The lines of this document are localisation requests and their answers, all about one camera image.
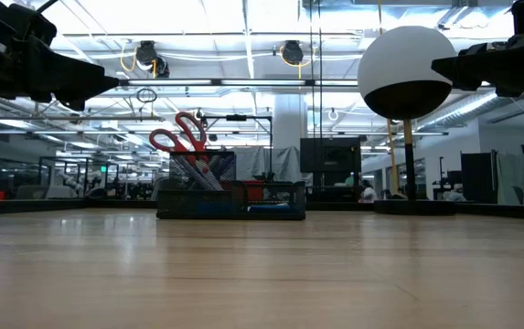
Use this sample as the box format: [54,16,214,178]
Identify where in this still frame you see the red handled scissors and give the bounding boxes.
[148,111,225,191]

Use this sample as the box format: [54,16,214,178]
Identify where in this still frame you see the small teal blue clip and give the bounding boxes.
[196,202,227,214]

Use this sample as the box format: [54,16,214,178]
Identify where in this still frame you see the black mesh desk organizer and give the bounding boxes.
[155,149,307,222]

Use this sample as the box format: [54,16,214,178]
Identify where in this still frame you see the white globe table lamp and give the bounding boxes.
[357,25,458,217]

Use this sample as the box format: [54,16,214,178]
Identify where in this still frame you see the pale green partition panel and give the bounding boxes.
[497,153,524,207]

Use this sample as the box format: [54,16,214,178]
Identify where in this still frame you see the black partition panel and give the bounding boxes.
[461,152,498,205]

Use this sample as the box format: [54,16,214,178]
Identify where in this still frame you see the black hanging monitor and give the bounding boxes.
[299,136,362,174]

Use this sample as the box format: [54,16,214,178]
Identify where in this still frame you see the grey cloth cover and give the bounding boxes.
[235,145,302,184]

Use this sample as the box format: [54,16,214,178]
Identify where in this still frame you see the silver ceiling air duct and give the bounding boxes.
[415,90,517,133]

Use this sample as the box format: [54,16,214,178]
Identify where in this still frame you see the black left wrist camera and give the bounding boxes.
[7,3,58,47]

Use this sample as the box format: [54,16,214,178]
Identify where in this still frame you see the black ceiling cable reel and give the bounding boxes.
[281,39,305,67]
[134,39,171,79]

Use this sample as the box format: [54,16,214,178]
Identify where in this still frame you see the black aluminium table frame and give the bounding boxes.
[0,198,524,222]

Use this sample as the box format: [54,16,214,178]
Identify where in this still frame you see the yellow hanging cable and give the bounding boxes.
[377,0,401,197]

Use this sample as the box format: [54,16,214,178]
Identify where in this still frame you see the black neighbouring rig frame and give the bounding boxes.
[199,113,274,184]

